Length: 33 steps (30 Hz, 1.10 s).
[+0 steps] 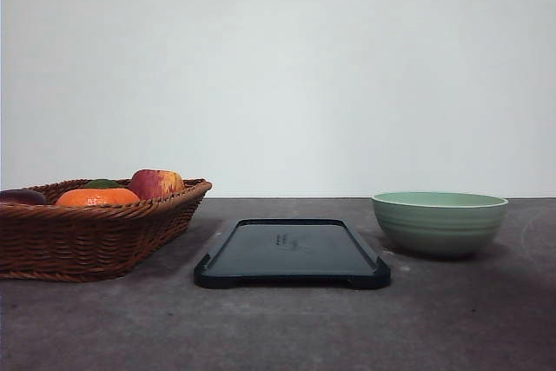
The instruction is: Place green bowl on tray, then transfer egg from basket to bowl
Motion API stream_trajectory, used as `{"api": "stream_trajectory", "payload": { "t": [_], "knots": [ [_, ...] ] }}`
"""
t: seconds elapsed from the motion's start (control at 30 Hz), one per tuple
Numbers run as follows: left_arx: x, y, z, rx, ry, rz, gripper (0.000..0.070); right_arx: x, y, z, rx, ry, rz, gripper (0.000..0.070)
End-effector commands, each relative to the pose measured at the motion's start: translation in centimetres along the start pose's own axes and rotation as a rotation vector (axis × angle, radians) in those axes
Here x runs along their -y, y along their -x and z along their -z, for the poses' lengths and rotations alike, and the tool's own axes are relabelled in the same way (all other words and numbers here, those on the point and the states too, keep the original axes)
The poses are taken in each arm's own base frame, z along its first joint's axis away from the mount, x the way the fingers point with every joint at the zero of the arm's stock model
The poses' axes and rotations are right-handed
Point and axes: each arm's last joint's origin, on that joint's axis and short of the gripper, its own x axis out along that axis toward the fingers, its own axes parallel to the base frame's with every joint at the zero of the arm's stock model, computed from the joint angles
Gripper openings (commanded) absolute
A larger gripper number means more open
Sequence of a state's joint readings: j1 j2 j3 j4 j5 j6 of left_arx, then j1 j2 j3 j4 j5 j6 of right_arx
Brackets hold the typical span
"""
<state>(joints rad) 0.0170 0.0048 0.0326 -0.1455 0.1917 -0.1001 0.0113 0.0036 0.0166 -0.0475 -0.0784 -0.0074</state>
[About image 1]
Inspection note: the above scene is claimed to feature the red yellow apple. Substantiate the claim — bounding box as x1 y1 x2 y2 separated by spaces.
129 169 184 200

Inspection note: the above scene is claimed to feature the dark rectangular tray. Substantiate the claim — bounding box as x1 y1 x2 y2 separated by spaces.
194 218 391 289

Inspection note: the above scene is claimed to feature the orange tangerine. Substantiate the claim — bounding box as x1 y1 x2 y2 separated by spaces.
56 188 141 206

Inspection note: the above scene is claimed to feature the green avocado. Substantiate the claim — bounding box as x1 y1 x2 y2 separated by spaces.
83 179 122 189

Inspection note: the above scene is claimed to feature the green ribbed bowl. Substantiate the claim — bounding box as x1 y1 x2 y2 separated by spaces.
372 191 509 257

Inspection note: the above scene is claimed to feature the dark purple fruit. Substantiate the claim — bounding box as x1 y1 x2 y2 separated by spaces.
0 189 46 204

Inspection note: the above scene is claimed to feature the brown wicker basket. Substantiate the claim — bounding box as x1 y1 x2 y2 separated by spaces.
0 178 213 282

